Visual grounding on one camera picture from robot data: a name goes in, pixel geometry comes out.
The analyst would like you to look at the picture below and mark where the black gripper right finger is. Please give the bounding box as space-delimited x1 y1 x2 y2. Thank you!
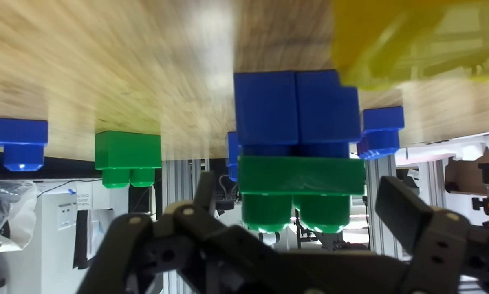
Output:
374 175 489 294

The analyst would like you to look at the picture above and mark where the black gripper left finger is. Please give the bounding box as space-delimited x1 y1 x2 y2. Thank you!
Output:
78 170 311 294

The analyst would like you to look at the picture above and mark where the green two-stud lego block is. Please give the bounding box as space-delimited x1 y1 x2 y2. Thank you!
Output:
236 154 366 235
92 131 163 190

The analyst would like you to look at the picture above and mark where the blue square lego block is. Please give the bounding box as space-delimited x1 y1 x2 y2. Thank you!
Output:
224 129 242 185
233 69 363 160

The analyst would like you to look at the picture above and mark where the white appliance box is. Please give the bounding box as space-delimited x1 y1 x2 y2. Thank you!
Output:
34 190 79 294

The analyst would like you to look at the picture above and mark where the clear plastic bag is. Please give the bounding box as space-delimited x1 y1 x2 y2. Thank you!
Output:
0 181 39 258

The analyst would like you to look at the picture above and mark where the blue four-stud lego block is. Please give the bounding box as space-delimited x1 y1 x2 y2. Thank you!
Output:
357 105 405 162
0 118 50 173

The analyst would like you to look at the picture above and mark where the yellow three-stud lego block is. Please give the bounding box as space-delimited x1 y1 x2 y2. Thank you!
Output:
330 0 489 93

